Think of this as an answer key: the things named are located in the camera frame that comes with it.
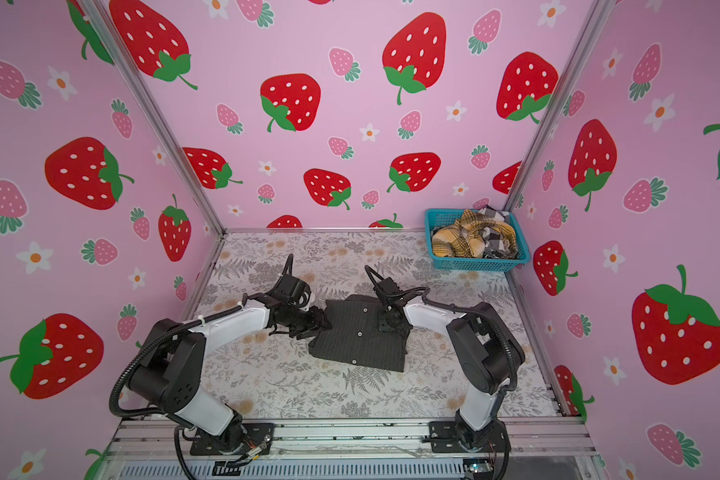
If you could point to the yellow plaid shirt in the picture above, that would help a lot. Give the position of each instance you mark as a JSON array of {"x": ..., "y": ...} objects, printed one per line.
[{"x": 477, "y": 234}]

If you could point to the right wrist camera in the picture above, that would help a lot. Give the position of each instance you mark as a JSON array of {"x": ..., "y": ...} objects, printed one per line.
[{"x": 388, "y": 289}]

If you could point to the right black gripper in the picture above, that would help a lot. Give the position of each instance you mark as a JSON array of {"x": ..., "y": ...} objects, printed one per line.
[{"x": 383, "y": 325}]

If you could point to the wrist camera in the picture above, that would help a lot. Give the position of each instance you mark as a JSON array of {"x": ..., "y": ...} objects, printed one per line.
[
  {"x": 388, "y": 289},
  {"x": 292, "y": 290}
]

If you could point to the dark grey pinstripe shirt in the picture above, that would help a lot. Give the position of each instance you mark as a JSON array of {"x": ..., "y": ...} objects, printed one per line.
[{"x": 354, "y": 338}]

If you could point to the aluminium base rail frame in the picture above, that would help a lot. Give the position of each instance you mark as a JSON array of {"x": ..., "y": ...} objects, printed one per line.
[{"x": 535, "y": 448}]

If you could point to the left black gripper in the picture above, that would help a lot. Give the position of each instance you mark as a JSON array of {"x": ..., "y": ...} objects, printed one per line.
[{"x": 317, "y": 323}]

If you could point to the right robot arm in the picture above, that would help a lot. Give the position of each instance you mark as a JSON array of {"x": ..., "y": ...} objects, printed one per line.
[{"x": 489, "y": 357}]

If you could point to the teal plastic basket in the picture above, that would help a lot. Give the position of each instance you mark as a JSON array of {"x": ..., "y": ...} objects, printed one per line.
[{"x": 441, "y": 217}]

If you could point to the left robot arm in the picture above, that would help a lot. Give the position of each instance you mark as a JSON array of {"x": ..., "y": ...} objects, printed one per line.
[{"x": 165, "y": 375}]

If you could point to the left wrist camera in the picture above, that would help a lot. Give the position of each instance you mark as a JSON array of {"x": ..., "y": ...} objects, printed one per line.
[{"x": 292, "y": 290}]

